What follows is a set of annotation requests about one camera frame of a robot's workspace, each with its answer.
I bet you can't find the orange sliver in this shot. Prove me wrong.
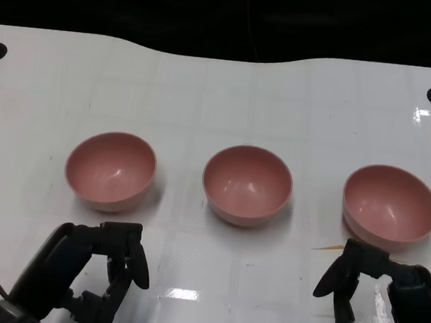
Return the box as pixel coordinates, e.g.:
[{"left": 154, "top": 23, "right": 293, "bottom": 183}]
[{"left": 309, "top": 241, "right": 347, "bottom": 255}]

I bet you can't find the pink plastic bowl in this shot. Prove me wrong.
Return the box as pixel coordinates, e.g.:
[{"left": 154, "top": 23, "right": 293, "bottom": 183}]
[
  {"left": 61, "top": 127, "right": 160, "bottom": 217},
  {"left": 198, "top": 141, "right": 297, "bottom": 232},
  {"left": 337, "top": 160, "right": 431, "bottom": 256}
]

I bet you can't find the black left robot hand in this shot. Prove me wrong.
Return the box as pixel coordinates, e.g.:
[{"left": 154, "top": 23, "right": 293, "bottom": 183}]
[{"left": 5, "top": 211, "right": 156, "bottom": 323}]

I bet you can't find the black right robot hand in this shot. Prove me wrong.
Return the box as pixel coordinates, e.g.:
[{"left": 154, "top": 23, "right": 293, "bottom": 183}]
[{"left": 309, "top": 235, "right": 431, "bottom": 323}]

